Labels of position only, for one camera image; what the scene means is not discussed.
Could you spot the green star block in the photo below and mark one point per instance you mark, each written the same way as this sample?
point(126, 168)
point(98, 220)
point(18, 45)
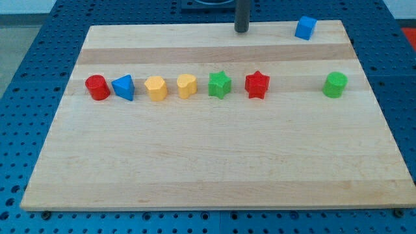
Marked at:
point(219, 84)

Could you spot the blue cube block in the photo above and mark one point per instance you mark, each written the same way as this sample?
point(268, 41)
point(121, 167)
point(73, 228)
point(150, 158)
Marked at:
point(305, 27)

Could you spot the blue triangle block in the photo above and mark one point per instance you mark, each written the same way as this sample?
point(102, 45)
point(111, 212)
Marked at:
point(124, 87)

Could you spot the red cylinder block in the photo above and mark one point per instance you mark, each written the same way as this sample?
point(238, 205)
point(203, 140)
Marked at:
point(97, 87)

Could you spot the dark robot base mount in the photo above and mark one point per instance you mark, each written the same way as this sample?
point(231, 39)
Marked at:
point(206, 5)

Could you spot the red star block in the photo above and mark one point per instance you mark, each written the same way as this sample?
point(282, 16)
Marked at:
point(256, 85)

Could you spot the green cylinder block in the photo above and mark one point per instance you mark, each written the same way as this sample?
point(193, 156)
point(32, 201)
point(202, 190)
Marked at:
point(335, 84)

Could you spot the large wooden board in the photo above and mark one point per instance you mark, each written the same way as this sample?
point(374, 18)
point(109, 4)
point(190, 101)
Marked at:
point(294, 149)

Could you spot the yellow hexagon block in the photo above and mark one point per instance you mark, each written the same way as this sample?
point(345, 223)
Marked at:
point(156, 88)

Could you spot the yellow heart block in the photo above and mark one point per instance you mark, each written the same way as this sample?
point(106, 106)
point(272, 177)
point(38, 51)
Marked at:
point(187, 85)

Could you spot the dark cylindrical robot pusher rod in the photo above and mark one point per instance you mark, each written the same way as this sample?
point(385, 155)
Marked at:
point(242, 16)

